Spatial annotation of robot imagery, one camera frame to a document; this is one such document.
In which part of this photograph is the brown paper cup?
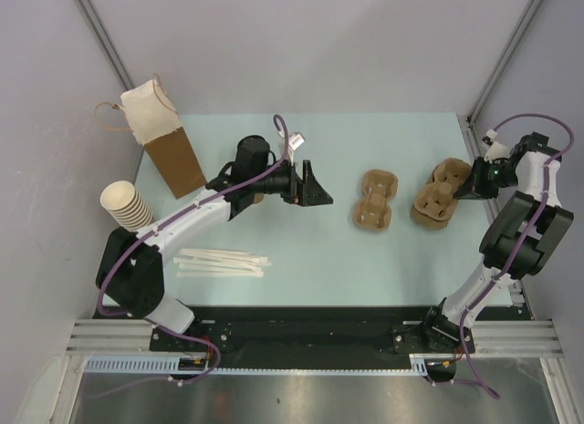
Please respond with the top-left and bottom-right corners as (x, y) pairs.
(253, 193), (265, 204)

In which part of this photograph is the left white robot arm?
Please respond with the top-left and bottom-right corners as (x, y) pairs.
(96, 135), (333, 351)

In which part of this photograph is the white wrapped straws bundle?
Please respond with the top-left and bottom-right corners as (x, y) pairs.
(173, 248), (272, 278)

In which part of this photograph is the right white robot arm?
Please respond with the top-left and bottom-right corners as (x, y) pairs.
(421, 132), (574, 352)

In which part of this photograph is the single brown cup carrier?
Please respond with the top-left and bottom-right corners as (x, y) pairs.
(353, 169), (399, 232)

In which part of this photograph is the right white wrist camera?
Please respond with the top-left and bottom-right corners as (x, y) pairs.
(482, 129), (510, 163)

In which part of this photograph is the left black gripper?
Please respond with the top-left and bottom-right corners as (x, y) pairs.
(250, 159), (331, 207)

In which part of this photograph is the stack of paper cups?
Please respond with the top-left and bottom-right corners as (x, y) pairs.
(99, 181), (155, 232)

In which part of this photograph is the brown paper bag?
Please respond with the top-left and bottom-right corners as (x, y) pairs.
(93, 73), (207, 199)

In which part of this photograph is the white slotted cable duct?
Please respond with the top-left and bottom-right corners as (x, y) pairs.
(84, 356), (427, 377)

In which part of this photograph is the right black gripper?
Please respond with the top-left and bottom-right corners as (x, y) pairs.
(454, 156), (520, 201)

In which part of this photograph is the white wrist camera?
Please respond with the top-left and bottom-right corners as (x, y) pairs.
(287, 132), (306, 162)
(482, 129), (510, 163)

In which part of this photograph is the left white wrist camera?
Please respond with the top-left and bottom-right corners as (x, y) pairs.
(287, 132), (306, 162)

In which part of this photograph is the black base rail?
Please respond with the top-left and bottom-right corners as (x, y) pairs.
(92, 305), (533, 371)

